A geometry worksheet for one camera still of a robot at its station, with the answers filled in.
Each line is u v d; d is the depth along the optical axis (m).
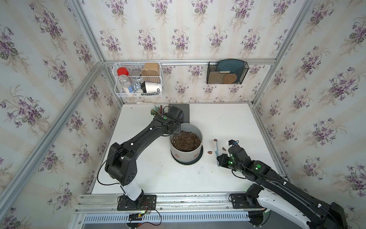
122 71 0.91
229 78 0.98
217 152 0.82
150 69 0.88
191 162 0.84
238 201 0.73
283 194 0.49
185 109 1.18
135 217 0.71
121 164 0.44
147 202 0.73
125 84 0.90
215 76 0.96
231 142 0.73
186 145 0.84
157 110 0.98
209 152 0.92
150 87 0.92
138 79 0.93
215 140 0.98
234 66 0.93
